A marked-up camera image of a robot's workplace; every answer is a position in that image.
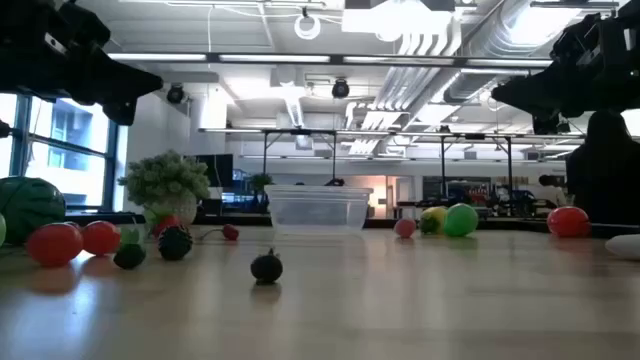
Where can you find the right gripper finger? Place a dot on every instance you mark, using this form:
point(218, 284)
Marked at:
point(535, 102)
point(530, 82)

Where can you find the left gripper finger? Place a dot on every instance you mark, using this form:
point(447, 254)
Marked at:
point(132, 95)
point(130, 75)

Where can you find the large red toy tomato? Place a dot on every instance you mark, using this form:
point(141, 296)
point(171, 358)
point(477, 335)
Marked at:
point(568, 222)

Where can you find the red toy strawberry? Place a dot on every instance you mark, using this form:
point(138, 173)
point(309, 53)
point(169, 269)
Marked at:
point(167, 226)

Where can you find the round green toy fruit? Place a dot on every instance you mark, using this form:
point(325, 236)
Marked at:
point(461, 220)

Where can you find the red tomato with green calyx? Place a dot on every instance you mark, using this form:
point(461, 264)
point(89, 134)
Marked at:
point(100, 238)

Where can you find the small toy watermelon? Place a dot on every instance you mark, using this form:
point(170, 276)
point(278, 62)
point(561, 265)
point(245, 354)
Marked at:
point(30, 210)

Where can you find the large toy blackberry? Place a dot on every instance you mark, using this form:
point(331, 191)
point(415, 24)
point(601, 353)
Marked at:
point(175, 243)

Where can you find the yellow toy bell pepper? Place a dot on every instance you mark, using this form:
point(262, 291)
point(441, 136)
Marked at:
point(432, 220)

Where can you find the red toy cherry tomato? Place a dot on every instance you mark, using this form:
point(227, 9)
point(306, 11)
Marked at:
point(55, 245)

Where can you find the pink toy peach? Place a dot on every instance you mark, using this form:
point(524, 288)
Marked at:
point(405, 228)

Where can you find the light green toy cabbage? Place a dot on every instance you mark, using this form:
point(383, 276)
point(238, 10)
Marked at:
point(2, 230)

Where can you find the small dark toy berry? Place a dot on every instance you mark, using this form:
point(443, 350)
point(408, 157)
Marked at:
point(266, 268)

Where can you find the clear plastic tupperware container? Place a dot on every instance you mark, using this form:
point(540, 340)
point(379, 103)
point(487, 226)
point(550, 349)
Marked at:
point(320, 212)

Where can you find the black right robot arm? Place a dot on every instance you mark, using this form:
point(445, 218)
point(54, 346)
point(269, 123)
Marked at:
point(625, 65)

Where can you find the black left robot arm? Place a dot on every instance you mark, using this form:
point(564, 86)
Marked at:
point(25, 55)

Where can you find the black ceiling spotlight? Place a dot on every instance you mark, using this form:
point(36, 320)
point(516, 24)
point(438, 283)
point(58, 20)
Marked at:
point(340, 89)
point(175, 94)

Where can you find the person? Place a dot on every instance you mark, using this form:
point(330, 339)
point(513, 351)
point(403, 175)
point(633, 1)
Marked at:
point(550, 192)
point(605, 170)

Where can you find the green plant in white pot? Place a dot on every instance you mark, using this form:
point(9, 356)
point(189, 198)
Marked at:
point(165, 182)

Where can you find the long ceiling light bar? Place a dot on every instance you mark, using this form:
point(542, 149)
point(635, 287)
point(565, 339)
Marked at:
point(275, 58)

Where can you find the small background plant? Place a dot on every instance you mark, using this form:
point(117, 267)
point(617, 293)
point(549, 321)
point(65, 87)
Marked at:
point(260, 181)

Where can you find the small toy blackberry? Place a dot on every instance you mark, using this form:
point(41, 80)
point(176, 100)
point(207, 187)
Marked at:
point(129, 256)

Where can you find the beige folded cloth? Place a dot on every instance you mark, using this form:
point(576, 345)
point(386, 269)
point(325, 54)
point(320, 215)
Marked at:
point(627, 246)

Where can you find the black wall screen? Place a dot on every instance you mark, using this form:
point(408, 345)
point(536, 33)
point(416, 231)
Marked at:
point(220, 170)

